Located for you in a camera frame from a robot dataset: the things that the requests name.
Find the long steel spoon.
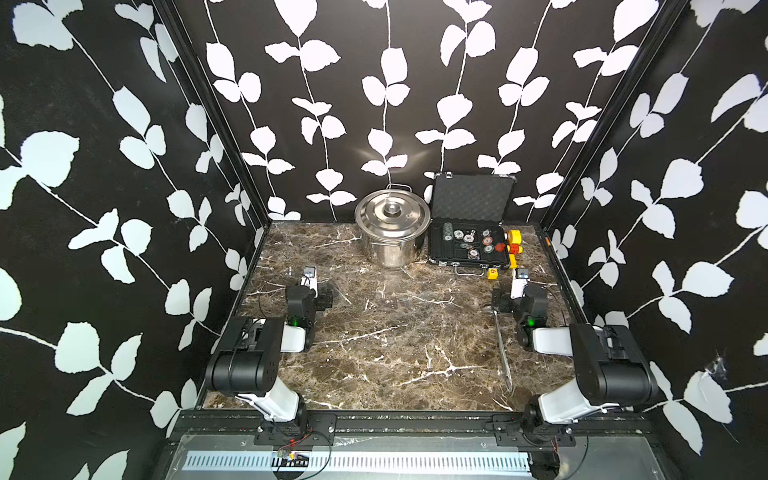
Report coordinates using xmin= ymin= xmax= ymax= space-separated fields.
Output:
xmin=482 ymin=304 xmax=515 ymax=394

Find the stainless steel pot lid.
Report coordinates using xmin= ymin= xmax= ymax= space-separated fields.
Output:
xmin=354 ymin=189 xmax=431 ymax=239

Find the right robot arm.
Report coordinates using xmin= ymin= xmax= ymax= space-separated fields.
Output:
xmin=491 ymin=276 xmax=660 ymax=433

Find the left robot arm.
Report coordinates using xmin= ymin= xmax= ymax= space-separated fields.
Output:
xmin=205 ymin=266 xmax=334 ymax=423

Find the yellow red toy block figure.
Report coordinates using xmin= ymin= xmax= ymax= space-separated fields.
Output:
xmin=507 ymin=230 xmax=524 ymax=269

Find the black poker chip case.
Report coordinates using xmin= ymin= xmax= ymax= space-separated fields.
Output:
xmin=428 ymin=172 xmax=517 ymax=269

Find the blue green chip stack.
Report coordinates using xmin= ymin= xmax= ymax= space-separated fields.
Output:
xmin=442 ymin=222 xmax=454 ymax=241

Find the perforated metal rail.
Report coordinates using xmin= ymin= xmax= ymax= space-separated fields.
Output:
xmin=181 ymin=451 xmax=531 ymax=476

